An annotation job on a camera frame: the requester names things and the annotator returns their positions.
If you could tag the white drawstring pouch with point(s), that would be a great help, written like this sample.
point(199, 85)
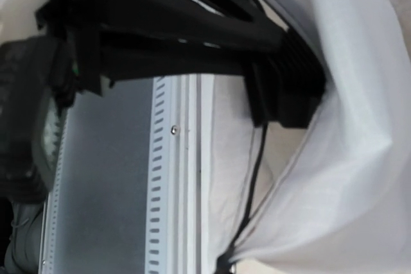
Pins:
point(341, 201)

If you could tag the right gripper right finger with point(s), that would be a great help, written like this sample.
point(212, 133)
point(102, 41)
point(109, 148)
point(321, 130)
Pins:
point(230, 24)

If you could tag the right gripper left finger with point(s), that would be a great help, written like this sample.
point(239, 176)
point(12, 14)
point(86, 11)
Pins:
point(120, 63)

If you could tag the front aluminium rail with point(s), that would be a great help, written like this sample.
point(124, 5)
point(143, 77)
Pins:
point(130, 189)

